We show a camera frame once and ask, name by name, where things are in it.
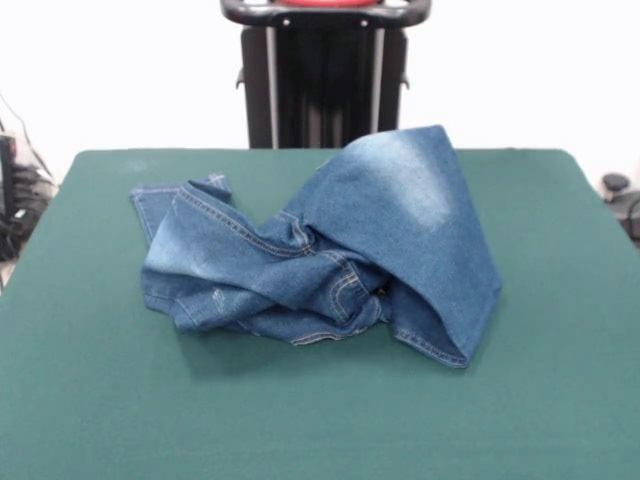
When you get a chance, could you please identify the black cable bundle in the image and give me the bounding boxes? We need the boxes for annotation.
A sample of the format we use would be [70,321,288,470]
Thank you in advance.
[0,164,55,262]

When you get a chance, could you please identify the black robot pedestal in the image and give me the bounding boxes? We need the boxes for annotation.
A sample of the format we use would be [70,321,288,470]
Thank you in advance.
[219,0,432,149]

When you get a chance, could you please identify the black equipment box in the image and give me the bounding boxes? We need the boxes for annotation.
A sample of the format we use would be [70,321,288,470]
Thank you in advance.
[0,133,16,221]

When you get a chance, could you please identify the dark green table cloth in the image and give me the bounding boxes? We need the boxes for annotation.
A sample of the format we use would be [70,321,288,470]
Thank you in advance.
[0,147,640,480]

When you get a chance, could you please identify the blue denim jeans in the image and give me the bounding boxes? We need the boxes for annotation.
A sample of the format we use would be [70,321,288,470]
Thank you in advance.
[129,123,505,370]

